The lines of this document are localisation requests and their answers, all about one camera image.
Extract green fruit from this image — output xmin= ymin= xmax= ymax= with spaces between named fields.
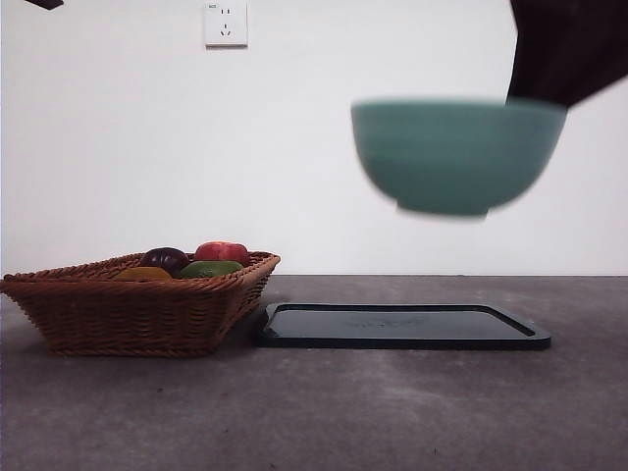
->
xmin=177 ymin=260 xmax=245 ymax=281

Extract red fruit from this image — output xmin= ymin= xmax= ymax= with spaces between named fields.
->
xmin=194 ymin=240 xmax=250 ymax=269

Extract dark purple fruit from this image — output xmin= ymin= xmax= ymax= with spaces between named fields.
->
xmin=139 ymin=246 xmax=190 ymax=279

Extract brown wicker basket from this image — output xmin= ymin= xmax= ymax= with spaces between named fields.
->
xmin=0 ymin=250 xmax=282 ymax=358

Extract black rectangular tray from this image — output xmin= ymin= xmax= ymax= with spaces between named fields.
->
xmin=257 ymin=302 xmax=551 ymax=352

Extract yellow orange fruit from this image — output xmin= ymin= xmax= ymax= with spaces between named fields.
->
xmin=113 ymin=266 xmax=174 ymax=283

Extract mint green bowl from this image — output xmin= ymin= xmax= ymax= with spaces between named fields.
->
xmin=350 ymin=96 xmax=569 ymax=223

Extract white wall socket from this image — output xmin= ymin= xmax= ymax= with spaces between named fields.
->
xmin=204 ymin=2 xmax=249 ymax=49

